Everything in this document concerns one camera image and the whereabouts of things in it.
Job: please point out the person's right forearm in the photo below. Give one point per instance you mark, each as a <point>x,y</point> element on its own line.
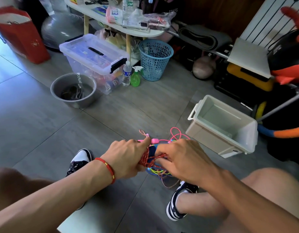
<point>256,206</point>

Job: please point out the white radiator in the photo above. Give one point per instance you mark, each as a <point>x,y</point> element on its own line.
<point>266,21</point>

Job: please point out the yellow black case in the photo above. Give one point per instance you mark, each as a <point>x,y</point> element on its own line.
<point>249,77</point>

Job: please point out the person's leg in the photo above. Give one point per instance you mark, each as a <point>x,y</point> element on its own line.
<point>13,186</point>
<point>271,191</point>

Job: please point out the green spray bottle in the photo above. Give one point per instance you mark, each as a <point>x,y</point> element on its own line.
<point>135,80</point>

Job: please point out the clear plastic bag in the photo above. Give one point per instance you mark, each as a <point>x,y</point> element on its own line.
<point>159,20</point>

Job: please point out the red bag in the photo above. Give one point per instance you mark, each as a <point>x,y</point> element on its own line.
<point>23,38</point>

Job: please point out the small plastic water bottle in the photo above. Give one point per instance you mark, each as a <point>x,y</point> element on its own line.
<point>126,75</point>

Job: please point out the person's left leg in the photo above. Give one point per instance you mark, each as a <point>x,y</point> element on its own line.
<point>13,186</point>

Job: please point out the black white left shoe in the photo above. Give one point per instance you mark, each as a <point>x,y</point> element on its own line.
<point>80,156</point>

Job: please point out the black white shoe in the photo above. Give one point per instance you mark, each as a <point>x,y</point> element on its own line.
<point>173,208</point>
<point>80,156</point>

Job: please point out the grey flat board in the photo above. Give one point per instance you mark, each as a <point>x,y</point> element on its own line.
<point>249,58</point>

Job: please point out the clear bin with black latches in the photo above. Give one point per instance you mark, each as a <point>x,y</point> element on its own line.
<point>84,51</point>

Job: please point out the brown ball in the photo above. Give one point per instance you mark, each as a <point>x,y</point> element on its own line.
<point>204,68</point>

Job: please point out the white plastic bag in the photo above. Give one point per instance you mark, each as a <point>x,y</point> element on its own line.
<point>47,3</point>

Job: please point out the black white right shoe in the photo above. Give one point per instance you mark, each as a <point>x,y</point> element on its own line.
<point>173,208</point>

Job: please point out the white plastic bin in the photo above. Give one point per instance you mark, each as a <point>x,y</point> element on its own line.
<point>212,140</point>

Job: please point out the white metal pole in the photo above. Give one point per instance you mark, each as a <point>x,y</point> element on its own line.
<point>285,104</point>

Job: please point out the person's right hand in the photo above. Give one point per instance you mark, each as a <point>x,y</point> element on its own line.
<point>186,160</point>

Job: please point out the black red inflatable toy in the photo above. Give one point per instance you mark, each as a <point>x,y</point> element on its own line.
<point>290,55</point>

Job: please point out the large plastic water bottle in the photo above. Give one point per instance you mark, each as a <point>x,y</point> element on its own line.
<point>127,3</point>

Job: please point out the person's left forearm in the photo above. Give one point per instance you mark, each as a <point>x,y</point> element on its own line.
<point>47,201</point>

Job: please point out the blue mesh plastic basket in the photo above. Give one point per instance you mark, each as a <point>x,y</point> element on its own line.
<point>155,60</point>

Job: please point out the grey folded mat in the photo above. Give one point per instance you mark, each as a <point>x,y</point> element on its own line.
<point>203,36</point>

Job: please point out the grey metal basin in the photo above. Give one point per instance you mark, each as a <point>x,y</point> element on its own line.
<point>57,89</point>

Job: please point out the pink white packet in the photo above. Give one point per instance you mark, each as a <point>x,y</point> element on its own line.
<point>114,16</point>

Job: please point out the white round table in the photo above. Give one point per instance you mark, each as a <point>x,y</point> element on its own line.
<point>98,16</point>

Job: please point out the person's left hand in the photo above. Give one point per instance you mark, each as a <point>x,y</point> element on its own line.
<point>125,157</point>

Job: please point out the multicoloured hula hoop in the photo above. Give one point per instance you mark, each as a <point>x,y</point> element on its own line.
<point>290,132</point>

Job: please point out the grey exercise ball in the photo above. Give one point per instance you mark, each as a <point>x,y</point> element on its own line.
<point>59,30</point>

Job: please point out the person's right leg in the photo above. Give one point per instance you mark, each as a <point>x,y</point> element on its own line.
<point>271,191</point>

